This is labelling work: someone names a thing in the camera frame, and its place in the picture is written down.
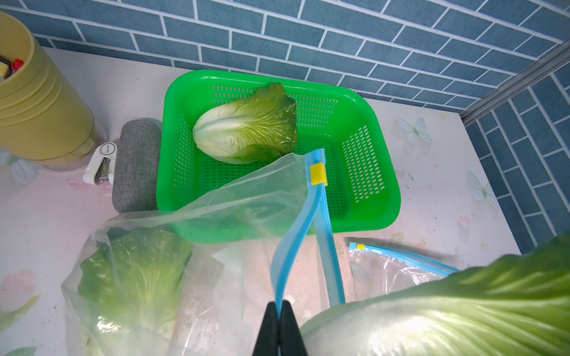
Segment chinese cabbage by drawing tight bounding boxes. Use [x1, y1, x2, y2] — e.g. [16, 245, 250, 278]
[74, 228, 192, 355]
[192, 82, 298, 165]
[301, 235, 569, 355]

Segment white clip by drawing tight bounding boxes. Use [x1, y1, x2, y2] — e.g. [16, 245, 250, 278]
[83, 142, 118, 185]

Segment yellow pen cup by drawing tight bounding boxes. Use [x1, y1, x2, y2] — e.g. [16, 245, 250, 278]
[1, 13, 105, 171]

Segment green plastic basket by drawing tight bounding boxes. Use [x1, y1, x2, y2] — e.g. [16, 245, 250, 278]
[157, 71, 402, 233]

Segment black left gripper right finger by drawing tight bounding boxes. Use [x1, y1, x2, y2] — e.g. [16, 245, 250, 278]
[279, 301, 308, 356]

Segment clear zipper bag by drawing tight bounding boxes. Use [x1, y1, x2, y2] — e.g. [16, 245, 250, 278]
[349, 243, 458, 301]
[61, 147, 347, 356]

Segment grey fabric roll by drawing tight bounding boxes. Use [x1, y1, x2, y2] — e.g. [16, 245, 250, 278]
[112, 118, 162, 214]

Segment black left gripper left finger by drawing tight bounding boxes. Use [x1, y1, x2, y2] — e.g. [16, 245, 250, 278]
[252, 302, 280, 356]

